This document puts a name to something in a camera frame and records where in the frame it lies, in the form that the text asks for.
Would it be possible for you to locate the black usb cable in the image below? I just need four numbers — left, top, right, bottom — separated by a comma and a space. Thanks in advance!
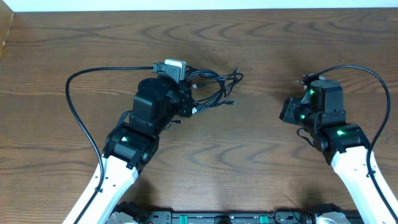
185, 65, 244, 114

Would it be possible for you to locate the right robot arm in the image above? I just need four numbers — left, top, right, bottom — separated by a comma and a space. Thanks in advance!
279, 80, 397, 223

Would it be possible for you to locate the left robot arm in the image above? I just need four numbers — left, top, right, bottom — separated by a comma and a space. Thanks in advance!
64, 78, 193, 223

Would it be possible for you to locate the wooden side panel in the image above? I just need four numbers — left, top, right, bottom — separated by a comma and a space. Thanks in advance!
0, 0, 14, 55

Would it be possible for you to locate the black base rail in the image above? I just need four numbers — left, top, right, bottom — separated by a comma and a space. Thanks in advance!
140, 209, 318, 224

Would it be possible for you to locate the left camera cable black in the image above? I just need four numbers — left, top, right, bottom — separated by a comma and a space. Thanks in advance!
65, 66, 153, 223

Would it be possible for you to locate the camera cable black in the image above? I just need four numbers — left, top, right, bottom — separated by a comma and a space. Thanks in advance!
65, 66, 153, 223
303, 64, 398, 215

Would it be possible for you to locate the right camera cable black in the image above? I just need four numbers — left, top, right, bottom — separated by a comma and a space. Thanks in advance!
303, 64, 398, 215

